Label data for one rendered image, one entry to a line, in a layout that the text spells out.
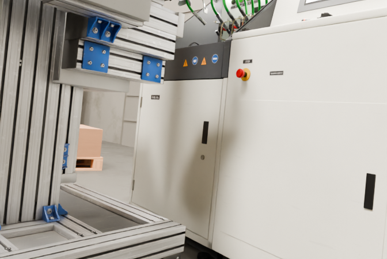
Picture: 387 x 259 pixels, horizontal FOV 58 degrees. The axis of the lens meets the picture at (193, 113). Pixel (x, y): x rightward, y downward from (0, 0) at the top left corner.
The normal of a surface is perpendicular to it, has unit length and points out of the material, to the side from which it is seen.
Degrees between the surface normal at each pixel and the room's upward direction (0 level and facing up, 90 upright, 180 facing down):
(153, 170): 90
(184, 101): 90
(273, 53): 90
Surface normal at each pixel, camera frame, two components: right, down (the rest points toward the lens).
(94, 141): 0.58, 0.04
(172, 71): -0.76, -0.08
